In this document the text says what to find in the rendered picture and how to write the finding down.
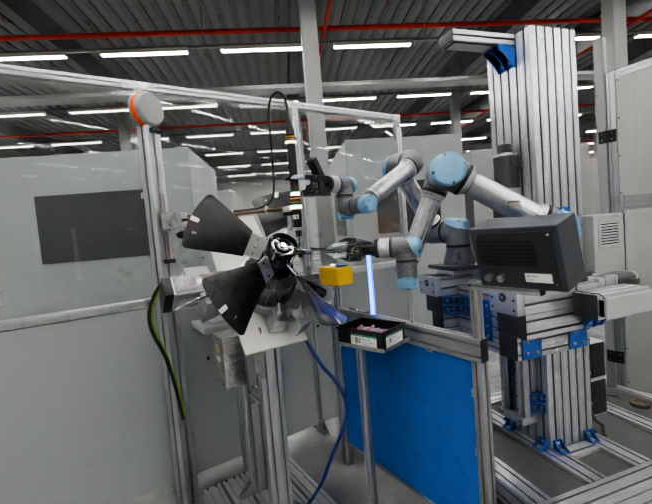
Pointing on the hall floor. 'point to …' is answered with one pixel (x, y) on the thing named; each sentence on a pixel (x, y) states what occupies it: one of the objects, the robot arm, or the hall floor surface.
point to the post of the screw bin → (366, 426)
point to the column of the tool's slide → (168, 324)
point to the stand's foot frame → (304, 488)
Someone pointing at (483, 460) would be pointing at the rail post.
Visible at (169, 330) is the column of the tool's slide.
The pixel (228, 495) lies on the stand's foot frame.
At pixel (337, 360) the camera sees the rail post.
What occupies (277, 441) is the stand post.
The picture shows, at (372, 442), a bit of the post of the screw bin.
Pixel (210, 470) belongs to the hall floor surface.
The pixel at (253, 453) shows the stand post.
